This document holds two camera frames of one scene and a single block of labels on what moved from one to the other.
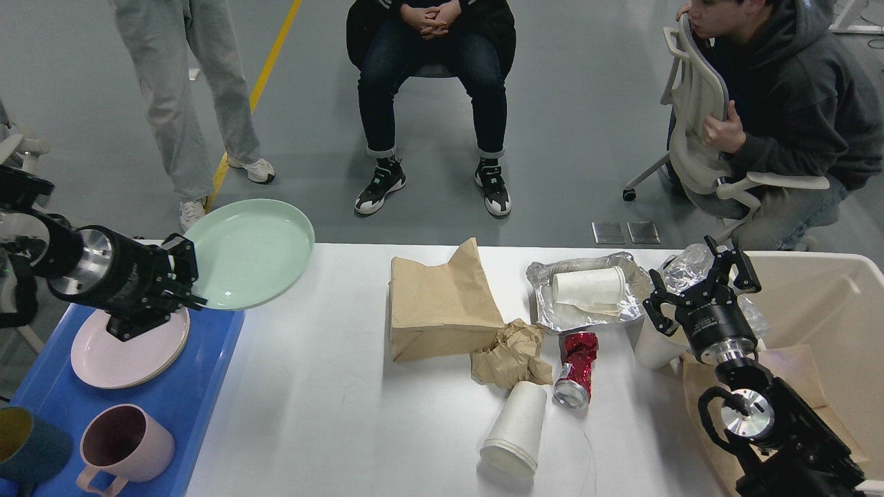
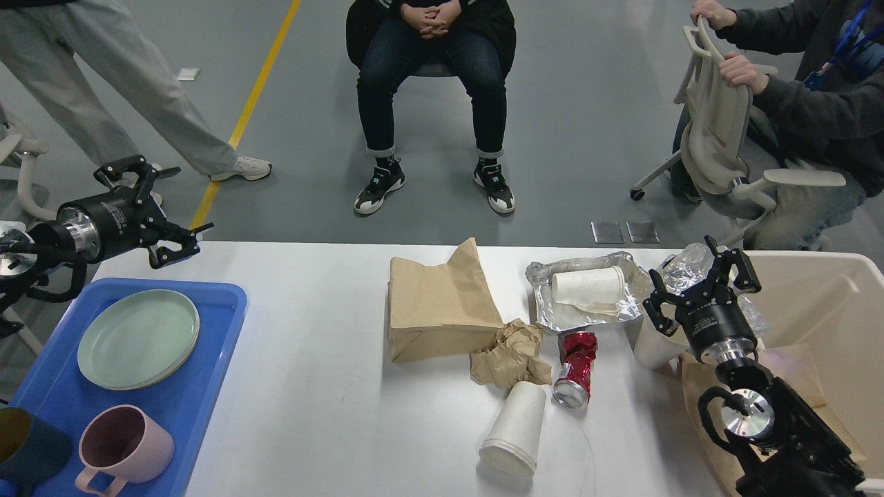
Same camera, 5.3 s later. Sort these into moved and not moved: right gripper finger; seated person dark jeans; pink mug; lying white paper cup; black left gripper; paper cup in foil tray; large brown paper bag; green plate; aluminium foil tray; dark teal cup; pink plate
Moved: green plate; pink plate; black left gripper
Not moved: seated person dark jeans; lying white paper cup; pink mug; paper cup in foil tray; right gripper finger; dark teal cup; large brown paper bag; aluminium foil tray
